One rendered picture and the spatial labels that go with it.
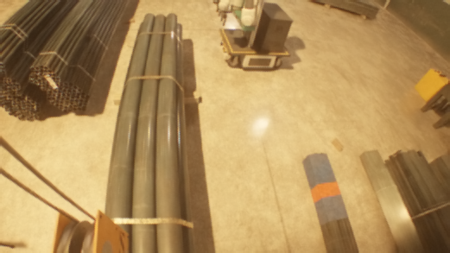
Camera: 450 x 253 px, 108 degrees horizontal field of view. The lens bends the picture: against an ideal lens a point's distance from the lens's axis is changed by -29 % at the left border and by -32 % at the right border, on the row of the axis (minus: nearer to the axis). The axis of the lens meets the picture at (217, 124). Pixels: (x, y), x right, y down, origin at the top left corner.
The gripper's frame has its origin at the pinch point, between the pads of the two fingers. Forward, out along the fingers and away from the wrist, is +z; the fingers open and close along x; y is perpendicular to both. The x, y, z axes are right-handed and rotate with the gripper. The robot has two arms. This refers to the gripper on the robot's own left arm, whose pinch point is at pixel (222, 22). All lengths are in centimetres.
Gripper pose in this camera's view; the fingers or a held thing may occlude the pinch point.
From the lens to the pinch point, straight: 293.5
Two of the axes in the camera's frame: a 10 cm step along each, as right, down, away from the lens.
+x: 2.0, 7.9, -5.8
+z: -1.3, 6.1, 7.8
